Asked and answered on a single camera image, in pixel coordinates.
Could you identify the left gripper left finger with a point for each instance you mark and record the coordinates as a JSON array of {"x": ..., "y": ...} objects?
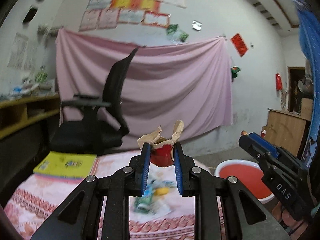
[{"x": 98, "y": 208}]

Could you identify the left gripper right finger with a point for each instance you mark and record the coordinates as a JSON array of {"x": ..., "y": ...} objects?
[{"x": 224, "y": 208}]

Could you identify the right human hand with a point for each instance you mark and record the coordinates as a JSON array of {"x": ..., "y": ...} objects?
[{"x": 281, "y": 214}]

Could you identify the wooden cabinet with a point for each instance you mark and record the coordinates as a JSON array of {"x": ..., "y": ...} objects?
[{"x": 287, "y": 129}]

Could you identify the colourful crumpled wrapper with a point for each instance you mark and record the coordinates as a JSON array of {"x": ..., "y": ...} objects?
[{"x": 152, "y": 197}]

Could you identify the black office chair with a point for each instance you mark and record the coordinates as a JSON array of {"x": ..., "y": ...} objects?
[{"x": 102, "y": 126}]

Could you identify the green hanging ornament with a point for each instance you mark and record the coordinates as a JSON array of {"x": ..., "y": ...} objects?
[{"x": 234, "y": 71}]

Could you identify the pink hanging sheet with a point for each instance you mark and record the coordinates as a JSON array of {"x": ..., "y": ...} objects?
[{"x": 189, "y": 82}]

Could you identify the blue hanging fabric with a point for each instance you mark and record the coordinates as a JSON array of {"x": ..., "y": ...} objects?
[{"x": 309, "y": 43}]

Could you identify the wooden wall shelf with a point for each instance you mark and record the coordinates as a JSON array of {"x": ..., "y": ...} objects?
[{"x": 20, "y": 113}]

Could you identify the red diamond wall paper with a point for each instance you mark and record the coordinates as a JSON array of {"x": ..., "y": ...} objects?
[{"x": 239, "y": 44}]

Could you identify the silver wall plate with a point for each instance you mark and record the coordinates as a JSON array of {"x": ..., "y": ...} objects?
[{"x": 196, "y": 25}]

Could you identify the green wall packets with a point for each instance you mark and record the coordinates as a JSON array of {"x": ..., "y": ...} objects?
[{"x": 175, "y": 34}]

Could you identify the black wall object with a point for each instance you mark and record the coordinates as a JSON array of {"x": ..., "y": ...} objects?
[{"x": 30, "y": 15}]

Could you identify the yellow red wall certificate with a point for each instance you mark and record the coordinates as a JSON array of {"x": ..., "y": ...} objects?
[{"x": 146, "y": 5}]

